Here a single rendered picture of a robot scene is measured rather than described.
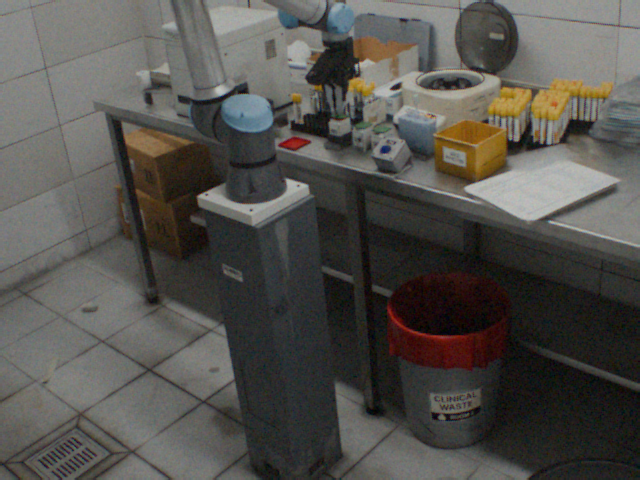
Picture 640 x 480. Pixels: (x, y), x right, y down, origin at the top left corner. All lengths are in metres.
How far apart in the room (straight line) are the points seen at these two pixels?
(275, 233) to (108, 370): 1.28
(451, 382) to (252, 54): 1.14
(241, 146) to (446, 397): 0.95
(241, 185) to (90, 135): 1.93
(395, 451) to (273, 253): 0.84
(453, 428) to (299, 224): 0.82
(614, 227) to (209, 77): 0.99
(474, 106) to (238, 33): 0.73
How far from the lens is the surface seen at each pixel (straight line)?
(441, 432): 2.47
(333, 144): 2.27
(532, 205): 1.89
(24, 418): 2.97
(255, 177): 1.93
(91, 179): 3.85
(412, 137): 2.18
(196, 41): 1.95
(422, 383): 2.36
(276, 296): 2.01
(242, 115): 1.89
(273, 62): 2.60
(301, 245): 2.03
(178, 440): 2.68
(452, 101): 2.28
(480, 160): 2.02
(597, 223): 1.85
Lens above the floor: 1.74
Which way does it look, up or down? 28 degrees down
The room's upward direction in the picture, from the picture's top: 6 degrees counter-clockwise
